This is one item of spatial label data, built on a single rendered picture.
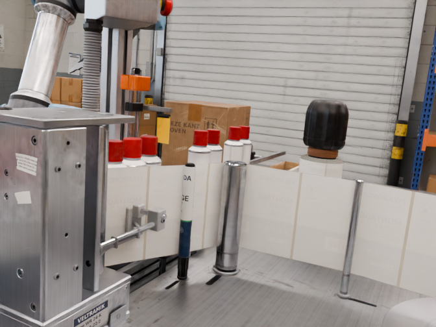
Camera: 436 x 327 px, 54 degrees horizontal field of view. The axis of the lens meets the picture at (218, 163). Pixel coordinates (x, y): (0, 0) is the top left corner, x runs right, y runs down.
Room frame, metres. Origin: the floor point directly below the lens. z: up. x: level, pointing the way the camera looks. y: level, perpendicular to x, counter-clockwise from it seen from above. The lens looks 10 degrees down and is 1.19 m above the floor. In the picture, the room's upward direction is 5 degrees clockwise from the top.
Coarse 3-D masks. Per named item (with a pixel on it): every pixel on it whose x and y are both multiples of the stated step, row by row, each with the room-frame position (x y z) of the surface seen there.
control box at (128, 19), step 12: (96, 0) 0.79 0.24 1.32; (108, 0) 0.74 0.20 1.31; (120, 0) 0.75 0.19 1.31; (132, 0) 0.76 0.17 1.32; (144, 0) 0.77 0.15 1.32; (156, 0) 0.78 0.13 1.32; (96, 12) 0.79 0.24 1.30; (108, 12) 0.74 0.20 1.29; (120, 12) 0.75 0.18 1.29; (132, 12) 0.76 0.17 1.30; (144, 12) 0.77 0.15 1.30; (156, 12) 0.78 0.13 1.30; (108, 24) 0.84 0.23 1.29; (120, 24) 0.83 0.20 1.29; (132, 24) 0.81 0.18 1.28; (144, 24) 0.80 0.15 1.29
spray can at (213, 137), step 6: (210, 132) 1.01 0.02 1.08; (216, 132) 1.01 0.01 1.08; (210, 138) 1.01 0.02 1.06; (216, 138) 1.01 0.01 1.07; (210, 144) 1.01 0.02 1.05; (216, 144) 1.01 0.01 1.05; (210, 150) 1.00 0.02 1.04; (216, 150) 1.00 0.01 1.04; (222, 150) 1.01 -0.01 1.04; (210, 156) 1.00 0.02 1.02; (216, 156) 1.00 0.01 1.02; (210, 162) 1.00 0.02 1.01; (216, 162) 1.00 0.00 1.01
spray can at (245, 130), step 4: (244, 128) 1.17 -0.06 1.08; (248, 128) 1.17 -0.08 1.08; (244, 132) 1.17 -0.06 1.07; (248, 132) 1.18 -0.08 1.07; (244, 136) 1.17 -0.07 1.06; (248, 136) 1.18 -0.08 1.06; (240, 140) 1.17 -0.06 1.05; (244, 140) 1.17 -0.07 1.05; (248, 140) 1.18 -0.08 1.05; (244, 144) 1.16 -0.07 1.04; (248, 144) 1.16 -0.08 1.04; (244, 148) 1.16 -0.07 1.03; (248, 148) 1.17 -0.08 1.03; (244, 152) 1.16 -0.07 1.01; (248, 152) 1.17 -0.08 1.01; (244, 156) 1.16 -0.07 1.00; (248, 156) 1.17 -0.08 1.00; (244, 160) 1.16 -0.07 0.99; (248, 160) 1.17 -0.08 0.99
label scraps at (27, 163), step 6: (18, 156) 0.40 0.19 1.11; (24, 156) 0.40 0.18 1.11; (30, 156) 0.39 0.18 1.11; (18, 162) 0.40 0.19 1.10; (24, 162) 0.40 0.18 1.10; (30, 162) 0.39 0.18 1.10; (36, 162) 0.39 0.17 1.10; (18, 168) 0.40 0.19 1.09; (24, 168) 0.40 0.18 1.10; (30, 168) 0.39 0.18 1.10; (36, 168) 0.39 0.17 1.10; (18, 192) 0.40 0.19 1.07; (24, 192) 0.40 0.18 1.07; (18, 198) 0.40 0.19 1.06; (24, 198) 0.40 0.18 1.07
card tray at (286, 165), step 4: (276, 164) 1.87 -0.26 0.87; (280, 164) 1.92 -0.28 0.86; (284, 164) 1.97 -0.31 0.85; (288, 164) 1.97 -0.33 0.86; (292, 164) 1.96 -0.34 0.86; (296, 164) 1.95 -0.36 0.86; (276, 168) 1.87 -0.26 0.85; (280, 168) 1.92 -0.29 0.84; (284, 168) 1.98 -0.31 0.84; (288, 168) 1.97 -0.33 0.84; (292, 168) 1.96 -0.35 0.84
